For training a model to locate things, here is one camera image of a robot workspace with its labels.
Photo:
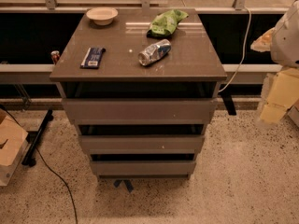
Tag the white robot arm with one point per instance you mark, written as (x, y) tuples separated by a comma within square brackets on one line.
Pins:
[(284, 49)]

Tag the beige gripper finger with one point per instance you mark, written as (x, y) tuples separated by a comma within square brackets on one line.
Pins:
[(263, 42), (280, 92)]

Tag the green chip bag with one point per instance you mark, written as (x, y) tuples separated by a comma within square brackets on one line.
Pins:
[(165, 24)]

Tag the black stand leg left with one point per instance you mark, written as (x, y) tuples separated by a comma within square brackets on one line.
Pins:
[(34, 138)]

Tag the white paper bowl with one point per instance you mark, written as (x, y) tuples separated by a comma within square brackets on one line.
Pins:
[(102, 15)]

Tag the blue snack wrapper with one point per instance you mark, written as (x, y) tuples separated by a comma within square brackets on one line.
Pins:
[(93, 58)]

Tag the red soda can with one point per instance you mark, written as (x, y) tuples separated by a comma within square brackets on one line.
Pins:
[(55, 56)]

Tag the black stand leg right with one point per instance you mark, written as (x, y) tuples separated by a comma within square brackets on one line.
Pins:
[(228, 102)]

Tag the grey top drawer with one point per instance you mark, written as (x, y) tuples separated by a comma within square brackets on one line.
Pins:
[(139, 111)]

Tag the black stand leg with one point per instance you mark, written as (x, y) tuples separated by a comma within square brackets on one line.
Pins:
[(228, 102), (34, 138)]

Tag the cardboard box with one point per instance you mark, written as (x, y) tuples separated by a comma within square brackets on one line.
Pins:
[(12, 145), (294, 113)]

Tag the crushed silver can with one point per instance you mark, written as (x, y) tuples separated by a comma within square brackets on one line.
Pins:
[(154, 52)]

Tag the cardboard box at right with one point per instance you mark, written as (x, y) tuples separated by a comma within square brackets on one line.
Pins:
[(294, 113)]

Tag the grey drawer cabinet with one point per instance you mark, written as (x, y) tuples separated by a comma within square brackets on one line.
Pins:
[(191, 70)]

